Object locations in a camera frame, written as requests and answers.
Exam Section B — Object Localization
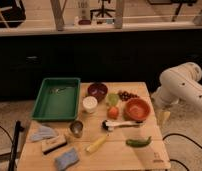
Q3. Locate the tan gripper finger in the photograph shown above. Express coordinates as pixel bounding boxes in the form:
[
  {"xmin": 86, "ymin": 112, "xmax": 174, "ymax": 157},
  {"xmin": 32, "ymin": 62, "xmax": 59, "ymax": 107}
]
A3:
[{"xmin": 158, "ymin": 111, "xmax": 170, "ymax": 126}]

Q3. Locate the green chili pepper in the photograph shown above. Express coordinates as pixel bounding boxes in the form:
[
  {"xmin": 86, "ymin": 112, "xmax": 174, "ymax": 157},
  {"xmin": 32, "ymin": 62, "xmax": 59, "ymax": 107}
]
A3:
[{"xmin": 126, "ymin": 137, "xmax": 152, "ymax": 148}]

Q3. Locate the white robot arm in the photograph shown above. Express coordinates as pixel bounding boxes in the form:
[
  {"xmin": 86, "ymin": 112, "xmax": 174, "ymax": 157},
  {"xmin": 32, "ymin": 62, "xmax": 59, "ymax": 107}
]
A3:
[{"xmin": 151, "ymin": 62, "xmax": 202, "ymax": 126}]

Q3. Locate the white cup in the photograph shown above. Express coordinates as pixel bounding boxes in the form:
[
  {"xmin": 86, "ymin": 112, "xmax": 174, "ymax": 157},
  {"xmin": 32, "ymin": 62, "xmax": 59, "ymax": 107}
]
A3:
[{"xmin": 82, "ymin": 96, "xmax": 98, "ymax": 113}]

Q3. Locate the metal cup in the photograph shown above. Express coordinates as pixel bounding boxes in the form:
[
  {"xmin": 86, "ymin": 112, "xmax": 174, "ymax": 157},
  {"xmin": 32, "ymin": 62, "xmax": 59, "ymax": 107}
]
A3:
[{"xmin": 70, "ymin": 121, "xmax": 83, "ymax": 138}]

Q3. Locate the orange bowl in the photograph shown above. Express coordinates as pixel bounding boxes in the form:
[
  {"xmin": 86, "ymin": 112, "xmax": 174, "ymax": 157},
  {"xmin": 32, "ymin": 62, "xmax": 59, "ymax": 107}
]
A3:
[{"xmin": 124, "ymin": 98, "xmax": 151, "ymax": 121}]

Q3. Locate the bunch of dark grapes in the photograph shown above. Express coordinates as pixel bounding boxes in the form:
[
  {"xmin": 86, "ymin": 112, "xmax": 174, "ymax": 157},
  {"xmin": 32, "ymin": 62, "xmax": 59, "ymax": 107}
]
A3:
[{"xmin": 118, "ymin": 91, "xmax": 138, "ymax": 101}]

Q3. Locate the red tomato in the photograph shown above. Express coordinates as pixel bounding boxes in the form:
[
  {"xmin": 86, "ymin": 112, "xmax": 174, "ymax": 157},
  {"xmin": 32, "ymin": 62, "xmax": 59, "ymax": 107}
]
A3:
[{"xmin": 107, "ymin": 106, "xmax": 119, "ymax": 119}]

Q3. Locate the green apple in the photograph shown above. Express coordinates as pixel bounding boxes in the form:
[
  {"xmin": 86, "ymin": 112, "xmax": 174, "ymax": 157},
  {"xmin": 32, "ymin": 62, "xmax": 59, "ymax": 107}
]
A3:
[{"xmin": 107, "ymin": 93, "xmax": 119, "ymax": 106}]

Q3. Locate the dark red bowl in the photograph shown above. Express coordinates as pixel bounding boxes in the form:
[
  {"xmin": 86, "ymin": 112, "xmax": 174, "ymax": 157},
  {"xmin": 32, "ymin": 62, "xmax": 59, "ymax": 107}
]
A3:
[{"xmin": 87, "ymin": 83, "xmax": 108, "ymax": 102}]

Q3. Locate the blue sponge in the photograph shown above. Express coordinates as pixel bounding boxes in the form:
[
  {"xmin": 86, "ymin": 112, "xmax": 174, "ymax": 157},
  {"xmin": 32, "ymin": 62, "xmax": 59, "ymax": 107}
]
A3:
[{"xmin": 55, "ymin": 148, "xmax": 79, "ymax": 171}]

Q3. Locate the green plastic tray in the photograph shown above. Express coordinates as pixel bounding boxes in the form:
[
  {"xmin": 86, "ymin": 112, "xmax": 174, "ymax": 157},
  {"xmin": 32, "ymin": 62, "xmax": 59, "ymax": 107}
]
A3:
[{"xmin": 32, "ymin": 78, "xmax": 80, "ymax": 121}]

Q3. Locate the metal spoon in tray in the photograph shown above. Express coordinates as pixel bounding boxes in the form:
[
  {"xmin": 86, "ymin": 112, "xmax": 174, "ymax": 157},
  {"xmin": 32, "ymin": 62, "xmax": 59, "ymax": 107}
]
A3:
[{"xmin": 49, "ymin": 86, "xmax": 74, "ymax": 93}]

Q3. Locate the wooden block eraser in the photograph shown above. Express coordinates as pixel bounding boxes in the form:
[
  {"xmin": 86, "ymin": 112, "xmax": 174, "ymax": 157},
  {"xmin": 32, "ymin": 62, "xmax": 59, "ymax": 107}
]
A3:
[{"xmin": 41, "ymin": 135, "xmax": 67, "ymax": 155}]

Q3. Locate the grey blue cloth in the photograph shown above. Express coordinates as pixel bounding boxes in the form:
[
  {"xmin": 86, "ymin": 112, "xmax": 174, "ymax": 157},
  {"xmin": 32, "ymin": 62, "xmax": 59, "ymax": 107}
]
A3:
[{"xmin": 30, "ymin": 125, "xmax": 58, "ymax": 142}]

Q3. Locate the black pole stand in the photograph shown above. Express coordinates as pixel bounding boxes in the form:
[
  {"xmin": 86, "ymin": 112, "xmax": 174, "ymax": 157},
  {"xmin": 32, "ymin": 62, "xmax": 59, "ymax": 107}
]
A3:
[{"xmin": 8, "ymin": 121, "xmax": 24, "ymax": 171}]

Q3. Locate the black cable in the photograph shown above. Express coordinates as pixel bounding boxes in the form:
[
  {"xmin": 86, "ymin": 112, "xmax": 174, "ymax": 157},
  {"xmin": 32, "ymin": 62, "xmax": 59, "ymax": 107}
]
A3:
[{"xmin": 162, "ymin": 132, "xmax": 202, "ymax": 171}]

